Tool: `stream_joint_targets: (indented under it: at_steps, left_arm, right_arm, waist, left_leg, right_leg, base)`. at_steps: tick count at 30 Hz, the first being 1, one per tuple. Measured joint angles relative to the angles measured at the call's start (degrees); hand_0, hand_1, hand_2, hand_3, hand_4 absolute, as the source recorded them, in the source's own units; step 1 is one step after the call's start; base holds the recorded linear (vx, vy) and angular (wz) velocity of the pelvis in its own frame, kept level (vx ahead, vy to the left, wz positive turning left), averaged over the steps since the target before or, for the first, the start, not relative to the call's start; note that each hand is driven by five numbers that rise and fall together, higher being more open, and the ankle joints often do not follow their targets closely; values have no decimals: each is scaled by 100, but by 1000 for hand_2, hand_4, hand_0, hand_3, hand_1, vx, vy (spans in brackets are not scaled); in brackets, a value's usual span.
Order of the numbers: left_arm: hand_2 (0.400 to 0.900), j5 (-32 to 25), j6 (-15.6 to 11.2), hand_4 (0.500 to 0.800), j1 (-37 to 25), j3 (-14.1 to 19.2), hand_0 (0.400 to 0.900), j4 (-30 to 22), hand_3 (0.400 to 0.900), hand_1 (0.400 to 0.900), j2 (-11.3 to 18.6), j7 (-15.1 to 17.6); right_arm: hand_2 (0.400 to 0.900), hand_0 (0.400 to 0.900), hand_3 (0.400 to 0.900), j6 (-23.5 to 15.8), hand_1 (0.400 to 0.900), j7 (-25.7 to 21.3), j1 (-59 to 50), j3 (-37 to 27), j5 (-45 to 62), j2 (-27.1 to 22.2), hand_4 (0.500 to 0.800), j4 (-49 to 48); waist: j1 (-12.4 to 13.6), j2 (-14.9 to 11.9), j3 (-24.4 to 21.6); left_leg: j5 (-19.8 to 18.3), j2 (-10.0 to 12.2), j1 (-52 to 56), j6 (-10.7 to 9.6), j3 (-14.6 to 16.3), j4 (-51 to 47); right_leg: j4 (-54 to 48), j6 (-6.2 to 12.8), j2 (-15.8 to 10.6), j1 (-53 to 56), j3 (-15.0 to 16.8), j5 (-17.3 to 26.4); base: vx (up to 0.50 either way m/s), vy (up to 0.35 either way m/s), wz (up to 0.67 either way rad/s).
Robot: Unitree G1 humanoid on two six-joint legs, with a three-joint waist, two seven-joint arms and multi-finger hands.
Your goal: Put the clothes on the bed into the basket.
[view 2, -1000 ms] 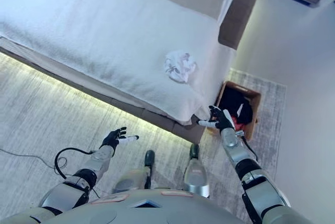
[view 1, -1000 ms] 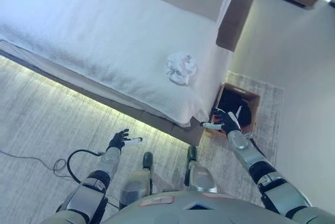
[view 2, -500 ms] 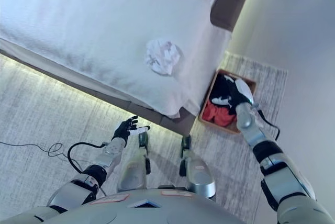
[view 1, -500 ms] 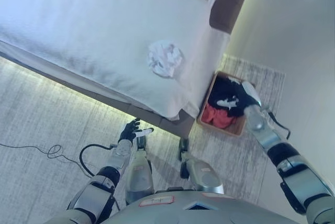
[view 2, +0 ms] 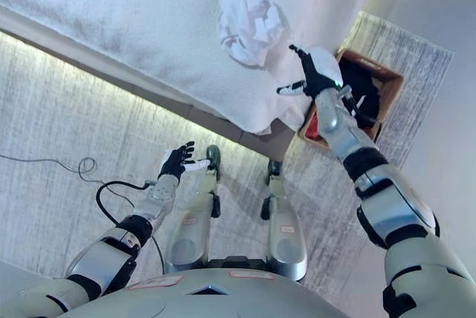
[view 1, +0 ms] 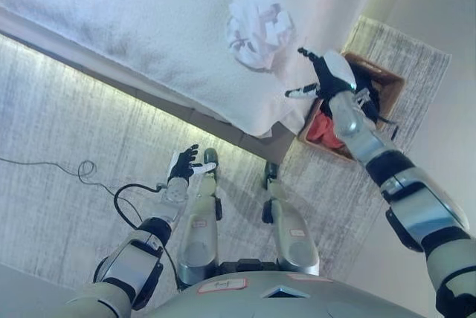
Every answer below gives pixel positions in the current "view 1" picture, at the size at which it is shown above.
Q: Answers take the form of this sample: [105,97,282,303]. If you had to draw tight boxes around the black clothes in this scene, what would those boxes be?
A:
[318,60,385,126]

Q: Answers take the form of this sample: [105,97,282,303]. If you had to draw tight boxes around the white textured blanket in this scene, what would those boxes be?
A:
[0,0,381,140]

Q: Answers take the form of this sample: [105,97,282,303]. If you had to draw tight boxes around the thin black floor cable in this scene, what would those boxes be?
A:
[0,155,117,198]

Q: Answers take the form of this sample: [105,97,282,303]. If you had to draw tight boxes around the crumpled white clothes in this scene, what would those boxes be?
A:
[227,0,298,73]

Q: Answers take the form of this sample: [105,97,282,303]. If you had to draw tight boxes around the grey striped rug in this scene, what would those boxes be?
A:
[0,16,454,299]

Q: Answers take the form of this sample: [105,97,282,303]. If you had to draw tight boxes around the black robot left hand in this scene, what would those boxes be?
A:
[167,143,218,186]

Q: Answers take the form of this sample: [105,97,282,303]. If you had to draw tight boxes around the brown laundry basket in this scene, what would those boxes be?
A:
[297,51,406,163]

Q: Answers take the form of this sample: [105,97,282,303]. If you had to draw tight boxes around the red clothes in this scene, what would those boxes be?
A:
[306,111,346,149]

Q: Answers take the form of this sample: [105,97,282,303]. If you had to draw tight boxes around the silver robot right leg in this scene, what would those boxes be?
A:
[260,161,321,279]

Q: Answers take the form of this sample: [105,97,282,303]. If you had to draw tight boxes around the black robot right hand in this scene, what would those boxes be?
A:
[285,46,356,103]

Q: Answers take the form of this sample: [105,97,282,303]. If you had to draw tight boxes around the thick black wrist cable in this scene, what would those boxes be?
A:
[112,182,184,291]

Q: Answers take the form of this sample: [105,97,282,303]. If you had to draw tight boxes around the grey robot torso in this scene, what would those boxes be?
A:
[147,257,429,318]

